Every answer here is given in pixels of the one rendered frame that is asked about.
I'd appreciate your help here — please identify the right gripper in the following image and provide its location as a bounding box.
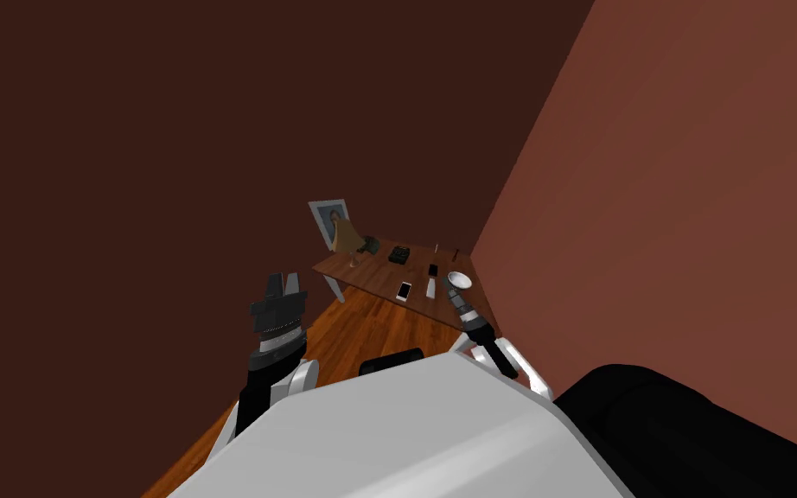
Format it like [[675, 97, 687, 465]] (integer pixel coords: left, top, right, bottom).
[[446, 286, 474, 317]]

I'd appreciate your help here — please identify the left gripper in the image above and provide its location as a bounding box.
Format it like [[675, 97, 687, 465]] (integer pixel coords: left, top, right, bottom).
[[249, 271, 310, 336]]

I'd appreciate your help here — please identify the framed portrait picture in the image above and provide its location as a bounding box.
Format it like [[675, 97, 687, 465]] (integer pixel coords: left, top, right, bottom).
[[308, 199, 352, 252]]

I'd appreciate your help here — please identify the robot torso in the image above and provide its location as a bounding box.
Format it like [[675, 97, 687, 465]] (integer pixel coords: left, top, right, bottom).
[[165, 348, 636, 498]]

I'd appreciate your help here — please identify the brown wooden desk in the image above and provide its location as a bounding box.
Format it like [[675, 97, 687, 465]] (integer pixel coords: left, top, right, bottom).
[[311, 238, 505, 342]]

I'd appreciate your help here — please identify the beige shade desk lamp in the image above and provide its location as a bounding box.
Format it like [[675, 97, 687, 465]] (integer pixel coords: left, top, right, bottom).
[[332, 219, 367, 269]]

